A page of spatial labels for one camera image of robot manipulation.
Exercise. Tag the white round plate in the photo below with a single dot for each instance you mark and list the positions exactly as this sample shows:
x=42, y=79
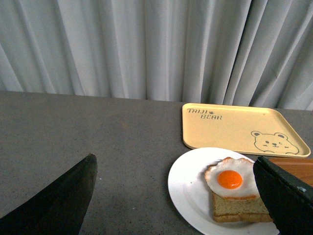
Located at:
x=192, y=196

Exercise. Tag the bottom toast slice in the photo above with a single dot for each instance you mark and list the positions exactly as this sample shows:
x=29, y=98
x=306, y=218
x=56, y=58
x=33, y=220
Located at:
x=253, y=210

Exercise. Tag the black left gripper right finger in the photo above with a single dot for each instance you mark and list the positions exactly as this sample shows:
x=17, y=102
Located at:
x=288, y=199

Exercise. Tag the fried egg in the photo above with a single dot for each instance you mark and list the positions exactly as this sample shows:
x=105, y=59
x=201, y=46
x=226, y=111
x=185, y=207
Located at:
x=232, y=179

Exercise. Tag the grey curtain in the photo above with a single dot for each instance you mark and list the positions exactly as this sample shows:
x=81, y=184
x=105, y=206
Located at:
x=233, y=52

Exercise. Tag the yellow bear tray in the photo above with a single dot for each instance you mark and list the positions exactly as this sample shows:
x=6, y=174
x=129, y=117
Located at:
x=246, y=130

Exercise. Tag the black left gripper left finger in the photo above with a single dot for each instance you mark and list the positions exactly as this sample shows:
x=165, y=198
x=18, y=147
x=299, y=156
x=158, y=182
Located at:
x=59, y=208

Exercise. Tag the brown wooden tray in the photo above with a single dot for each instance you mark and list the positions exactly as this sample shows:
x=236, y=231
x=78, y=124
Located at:
x=300, y=168

